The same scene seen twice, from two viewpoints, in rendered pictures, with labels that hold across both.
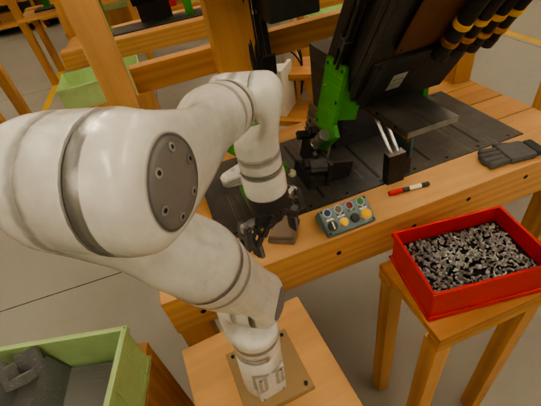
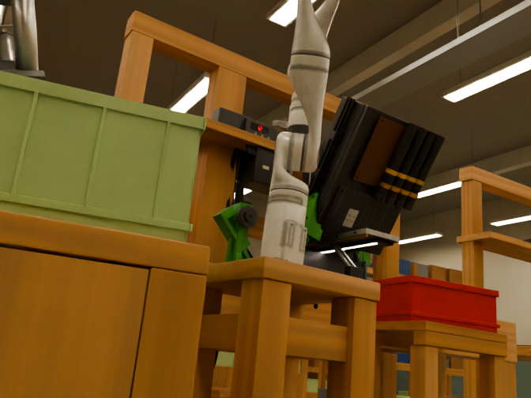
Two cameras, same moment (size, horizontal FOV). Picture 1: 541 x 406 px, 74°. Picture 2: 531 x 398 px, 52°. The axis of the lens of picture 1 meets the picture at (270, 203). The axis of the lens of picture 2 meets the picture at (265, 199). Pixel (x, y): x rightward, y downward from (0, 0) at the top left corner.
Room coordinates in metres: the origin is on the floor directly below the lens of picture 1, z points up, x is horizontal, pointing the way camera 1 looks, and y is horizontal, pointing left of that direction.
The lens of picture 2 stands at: (-0.77, 0.54, 0.66)
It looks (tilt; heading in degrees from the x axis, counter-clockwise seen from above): 17 degrees up; 340
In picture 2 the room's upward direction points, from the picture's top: 5 degrees clockwise
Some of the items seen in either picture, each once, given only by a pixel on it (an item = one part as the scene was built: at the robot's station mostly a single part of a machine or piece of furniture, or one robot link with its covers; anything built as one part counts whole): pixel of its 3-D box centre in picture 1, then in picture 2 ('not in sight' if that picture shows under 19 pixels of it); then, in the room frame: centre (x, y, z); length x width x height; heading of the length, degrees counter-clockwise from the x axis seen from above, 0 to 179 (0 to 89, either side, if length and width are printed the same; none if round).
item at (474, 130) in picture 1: (351, 155); not in sight; (1.08, -0.33, 0.89); 1.10 x 0.42 x 0.02; 102
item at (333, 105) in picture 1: (340, 94); (307, 222); (1.00, -0.27, 1.17); 0.13 x 0.12 x 0.20; 102
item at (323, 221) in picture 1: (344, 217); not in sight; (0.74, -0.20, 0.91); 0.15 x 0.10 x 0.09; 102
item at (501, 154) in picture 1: (507, 151); not in sight; (0.89, -0.78, 0.91); 0.20 x 0.11 x 0.03; 94
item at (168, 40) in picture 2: not in sight; (283, 88); (1.37, -0.26, 1.89); 1.50 x 0.09 x 0.09; 102
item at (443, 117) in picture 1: (390, 101); (344, 243); (1.00, -0.43, 1.11); 0.39 x 0.16 x 0.03; 12
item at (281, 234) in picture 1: (283, 228); not in sight; (0.74, -0.02, 0.92); 0.10 x 0.08 x 0.03; 161
